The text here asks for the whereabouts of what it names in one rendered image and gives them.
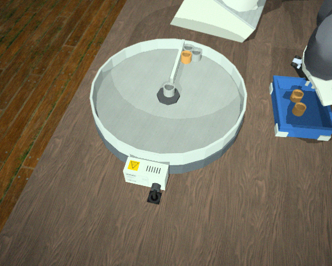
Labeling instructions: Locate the grey metal bushing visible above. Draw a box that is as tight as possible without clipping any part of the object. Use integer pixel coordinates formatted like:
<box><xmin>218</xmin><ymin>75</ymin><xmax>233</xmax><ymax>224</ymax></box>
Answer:
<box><xmin>183</xmin><ymin>44</ymin><xmax>193</xmax><ymax>52</ymax></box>
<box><xmin>163</xmin><ymin>82</ymin><xmax>175</xmax><ymax>97</ymax></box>
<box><xmin>191</xmin><ymin>49</ymin><xmax>202</xmax><ymax>62</ymax></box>

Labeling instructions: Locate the blue open crate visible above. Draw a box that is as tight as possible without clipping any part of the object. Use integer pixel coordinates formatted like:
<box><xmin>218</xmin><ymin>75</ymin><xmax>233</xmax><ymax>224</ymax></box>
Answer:
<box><xmin>269</xmin><ymin>75</ymin><xmax>332</xmax><ymax>141</ymax></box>

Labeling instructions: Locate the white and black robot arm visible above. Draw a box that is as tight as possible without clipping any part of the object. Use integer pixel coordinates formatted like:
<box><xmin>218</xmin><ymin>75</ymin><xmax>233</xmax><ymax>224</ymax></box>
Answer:
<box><xmin>222</xmin><ymin>0</ymin><xmax>332</xmax><ymax>106</ymax></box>

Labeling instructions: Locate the bronze bushing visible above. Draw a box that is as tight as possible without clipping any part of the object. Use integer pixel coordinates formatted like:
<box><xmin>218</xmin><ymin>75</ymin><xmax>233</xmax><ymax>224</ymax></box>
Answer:
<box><xmin>181</xmin><ymin>51</ymin><xmax>192</xmax><ymax>64</ymax></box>
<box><xmin>290</xmin><ymin>89</ymin><xmax>304</xmax><ymax>103</ymax></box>
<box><xmin>292</xmin><ymin>102</ymin><xmax>306</xmax><ymax>116</ymax></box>

